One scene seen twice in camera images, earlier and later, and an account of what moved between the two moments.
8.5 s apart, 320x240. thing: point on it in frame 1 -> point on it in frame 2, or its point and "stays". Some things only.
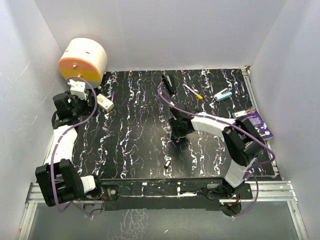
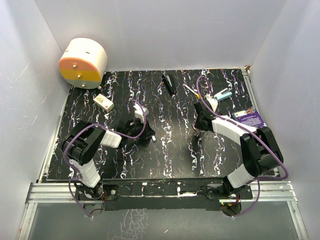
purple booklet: (253, 116) stays
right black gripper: (178, 132) -> (198, 125)
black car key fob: (167, 164) -> (154, 138)
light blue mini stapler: (222, 95) stays
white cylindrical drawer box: (84, 57) stays
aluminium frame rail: (34, 197) stays
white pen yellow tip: (192, 91) stays
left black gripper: (88, 109) -> (148, 132)
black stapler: (169, 84) stays
